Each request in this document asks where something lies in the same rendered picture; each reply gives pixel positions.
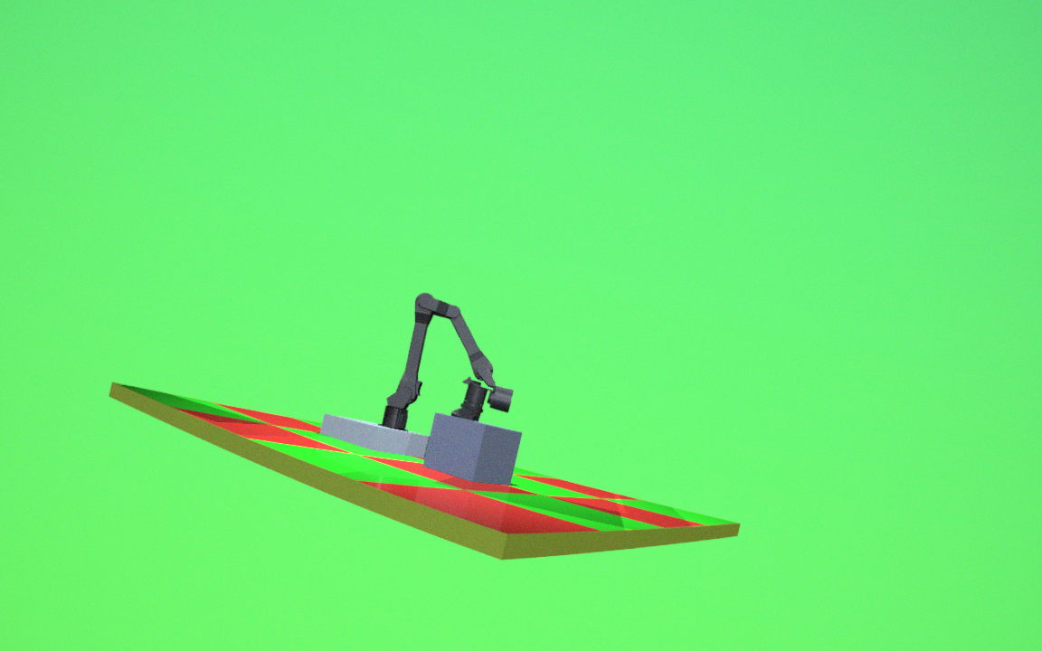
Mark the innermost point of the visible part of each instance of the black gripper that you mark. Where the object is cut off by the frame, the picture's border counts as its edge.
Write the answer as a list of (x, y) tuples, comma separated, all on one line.
[(472, 405)]

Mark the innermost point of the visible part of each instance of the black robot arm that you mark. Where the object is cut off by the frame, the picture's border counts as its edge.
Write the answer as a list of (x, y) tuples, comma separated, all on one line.
[(396, 413)]

